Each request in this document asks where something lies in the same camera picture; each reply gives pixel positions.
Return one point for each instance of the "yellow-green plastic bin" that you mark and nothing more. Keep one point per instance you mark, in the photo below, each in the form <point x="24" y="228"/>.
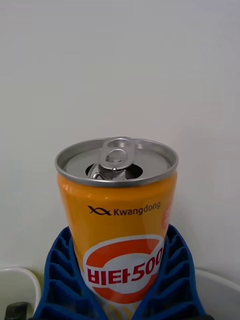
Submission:
<point x="17" y="282"/>

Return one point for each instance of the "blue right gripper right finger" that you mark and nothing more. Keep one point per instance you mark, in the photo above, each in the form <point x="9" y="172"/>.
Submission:
<point x="172" y="277"/>

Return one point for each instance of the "grey plastic bin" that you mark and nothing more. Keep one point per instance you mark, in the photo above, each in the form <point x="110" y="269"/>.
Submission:
<point x="220" y="295"/>

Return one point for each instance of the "orange drink can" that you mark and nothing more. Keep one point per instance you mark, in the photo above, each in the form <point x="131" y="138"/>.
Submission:
<point x="112" y="200"/>

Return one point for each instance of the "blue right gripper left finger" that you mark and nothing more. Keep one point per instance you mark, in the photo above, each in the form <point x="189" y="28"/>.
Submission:
<point x="60" y="282"/>

